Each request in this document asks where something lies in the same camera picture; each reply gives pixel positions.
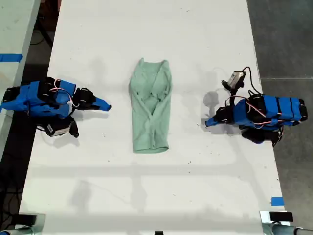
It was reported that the pale green t-shirt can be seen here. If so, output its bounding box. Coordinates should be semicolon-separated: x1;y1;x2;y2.
129;58;173;154

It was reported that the long blue tape strip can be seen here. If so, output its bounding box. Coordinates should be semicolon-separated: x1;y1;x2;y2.
0;53;24;63

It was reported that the short blue tape strip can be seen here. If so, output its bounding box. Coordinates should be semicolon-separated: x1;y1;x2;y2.
270;196;285;207

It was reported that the pale side table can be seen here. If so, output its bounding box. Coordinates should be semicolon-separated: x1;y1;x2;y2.
0;0;42;161

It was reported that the small black box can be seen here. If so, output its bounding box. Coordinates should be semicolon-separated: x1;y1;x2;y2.
16;213;38;225
269;211;294;222

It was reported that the grey tube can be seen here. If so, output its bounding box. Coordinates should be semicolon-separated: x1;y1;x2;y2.
263;221;313;235

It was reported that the red white arm wire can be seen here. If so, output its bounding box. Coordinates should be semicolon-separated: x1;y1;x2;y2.
49;78;81;108
245;99;278;130

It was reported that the short black camera stalk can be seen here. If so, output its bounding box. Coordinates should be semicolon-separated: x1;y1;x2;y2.
68;116;80;139
224;87;240;108

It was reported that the small camera box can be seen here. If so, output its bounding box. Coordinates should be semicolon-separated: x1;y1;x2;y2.
221;70;246;90
45;121;71;137

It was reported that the black camera cable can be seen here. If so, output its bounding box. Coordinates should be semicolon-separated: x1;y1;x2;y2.
242;66;264;96
36;123;49;135

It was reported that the black arm base cable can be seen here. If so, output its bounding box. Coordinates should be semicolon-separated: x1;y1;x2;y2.
271;124;285;148

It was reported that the black floor cable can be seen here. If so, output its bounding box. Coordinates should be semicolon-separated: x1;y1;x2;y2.
30;13;54;48
0;188;22;222

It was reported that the silver metal bracket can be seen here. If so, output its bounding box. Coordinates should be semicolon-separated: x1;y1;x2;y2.
14;212;46;235
259;210;292;235

